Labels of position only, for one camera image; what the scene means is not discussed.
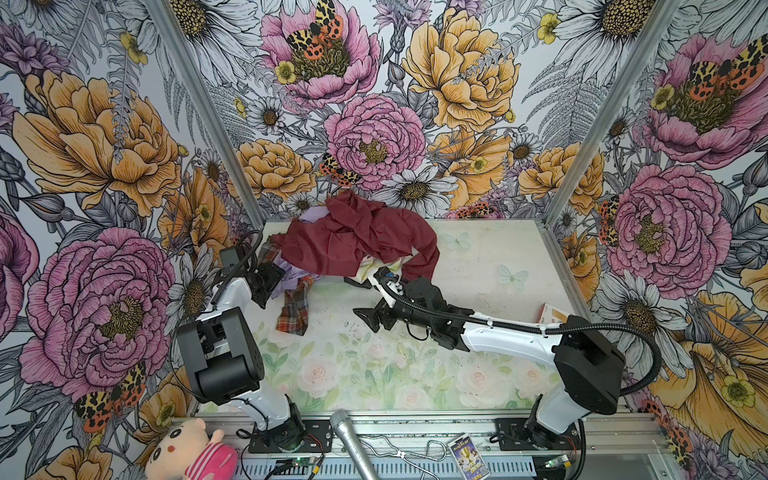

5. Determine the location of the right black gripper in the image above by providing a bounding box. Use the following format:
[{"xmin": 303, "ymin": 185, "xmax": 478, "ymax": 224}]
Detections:
[{"xmin": 352, "ymin": 285, "xmax": 434, "ymax": 334}]

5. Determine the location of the lavender cloth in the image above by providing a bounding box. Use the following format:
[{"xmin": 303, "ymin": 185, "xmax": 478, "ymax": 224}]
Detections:
[{"xmin": 271, "ymin": 206, "xmax": 328, "ymax": 299}]

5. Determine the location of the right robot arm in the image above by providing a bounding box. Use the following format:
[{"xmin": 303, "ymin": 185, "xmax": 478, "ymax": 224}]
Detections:
[{"xmin": 353, "ymin": 268, "xmax": 625, "ymax": 449}]

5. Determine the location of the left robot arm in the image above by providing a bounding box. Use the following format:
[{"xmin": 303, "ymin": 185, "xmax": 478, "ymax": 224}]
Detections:
[{"xmin": 176, "ymin": 246, "xmax": 306, "ymax": 452}]

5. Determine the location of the pastel floral cloth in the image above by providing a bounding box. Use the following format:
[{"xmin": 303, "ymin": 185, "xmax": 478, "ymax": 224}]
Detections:
[{"xmin": 353, "ymin": 256, "xmax": 403, "ymax": 281}]

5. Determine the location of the red plaid cloth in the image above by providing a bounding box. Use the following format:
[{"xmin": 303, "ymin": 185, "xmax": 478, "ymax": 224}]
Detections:
[{"xmin": 258, "ymin": 235, "xmax": 318, "ymax": 336}]

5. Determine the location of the maroon button shirt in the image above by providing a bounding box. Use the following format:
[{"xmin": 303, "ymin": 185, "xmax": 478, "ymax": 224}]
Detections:
[{"xmin": 275, "ymin": 191, "xmax": 440, "ymax": 280}]

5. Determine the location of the silver microphone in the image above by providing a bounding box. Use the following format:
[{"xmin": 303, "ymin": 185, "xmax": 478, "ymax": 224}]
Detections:
[{"xmin": 330, "ymin": 409, "xmax": 380, "ymax": 480}]

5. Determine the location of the red white small box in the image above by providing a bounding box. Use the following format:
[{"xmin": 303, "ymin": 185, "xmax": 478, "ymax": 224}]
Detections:
[{"xmin": 538, "ymin": 303, "xmax": 570, "ymax": 325}]

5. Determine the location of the purple card packet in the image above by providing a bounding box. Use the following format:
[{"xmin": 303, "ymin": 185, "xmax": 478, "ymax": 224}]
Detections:
[{"xmin": 448, "ymin": 435, "xmax": 490, "ymax": 480}]

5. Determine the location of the green circuit board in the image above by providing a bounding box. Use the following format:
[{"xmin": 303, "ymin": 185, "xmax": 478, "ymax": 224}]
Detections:
[{"xmin": 275, "ymin": 457, "xmax": 320, "ymax": 474}]

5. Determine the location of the pink plush doll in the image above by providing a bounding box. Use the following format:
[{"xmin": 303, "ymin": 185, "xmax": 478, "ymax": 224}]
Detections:
[{"xmin": 145, "ymin": 418, "xmax": 239, "ymax": 480}]

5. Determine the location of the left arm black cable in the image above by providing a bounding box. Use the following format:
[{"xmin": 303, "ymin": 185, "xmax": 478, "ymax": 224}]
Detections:
[{"xmin": 209, "ymin": 230, "xmax": 265, "ymax": 307}]

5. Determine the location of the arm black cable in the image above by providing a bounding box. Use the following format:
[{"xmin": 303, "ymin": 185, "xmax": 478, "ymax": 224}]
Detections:
[
  {"xmin": 209, "ymin": 230, "xmax": 265, "ymax": 307},
  {"xmin": 374, "ymin": 275, "xmax": 663, "ymax": 480}
]

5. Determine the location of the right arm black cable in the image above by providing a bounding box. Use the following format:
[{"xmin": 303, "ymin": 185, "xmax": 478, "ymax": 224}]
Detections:
[{"xmin": 374, "ymin": 275, "xmax": 663, "ymax": 480}]

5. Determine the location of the aluminium front rail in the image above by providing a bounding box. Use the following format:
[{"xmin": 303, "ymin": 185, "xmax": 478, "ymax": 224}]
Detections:
[{"xmin": 197, "ymin": 410, "xmax": 667, "ymax": 480}]

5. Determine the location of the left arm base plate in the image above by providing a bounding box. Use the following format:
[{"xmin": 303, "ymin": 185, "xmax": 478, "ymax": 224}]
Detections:
[{"xmin": 247, "ymin": 418, "xmax": 334, "ymax": 454}]

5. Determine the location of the white wire loop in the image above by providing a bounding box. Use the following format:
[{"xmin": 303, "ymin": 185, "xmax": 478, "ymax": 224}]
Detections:
[{"xmin": 359, "ymin": 436, "xmax": 448, "ymax": 480}]

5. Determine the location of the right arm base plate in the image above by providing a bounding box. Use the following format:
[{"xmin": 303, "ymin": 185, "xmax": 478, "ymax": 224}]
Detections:
[{"xmin": 489, "ymin": 417, "xmax": 582, "ymax": 451}]

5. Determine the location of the left aluminium corner post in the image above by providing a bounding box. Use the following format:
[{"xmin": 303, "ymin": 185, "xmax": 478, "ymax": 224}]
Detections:
[{"xmin": 147, "ymin": 1, "xmax": 266, "ymax": 230}]

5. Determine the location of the aluminium corner post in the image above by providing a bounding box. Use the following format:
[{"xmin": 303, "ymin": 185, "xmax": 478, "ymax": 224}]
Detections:
[
  {"xmin": 543, "ymin": 0, "xmax": 681, "ymax": 228},
  {"xmin": 147, "ymin": 1, "xmax": 266, "ymax": 230}
]

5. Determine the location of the right aluminium corner post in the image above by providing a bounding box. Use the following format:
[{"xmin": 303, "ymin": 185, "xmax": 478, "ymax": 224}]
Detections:
[{"xmin": 543, "ymin": 0, "xmax": 681, "ymax": 228}]

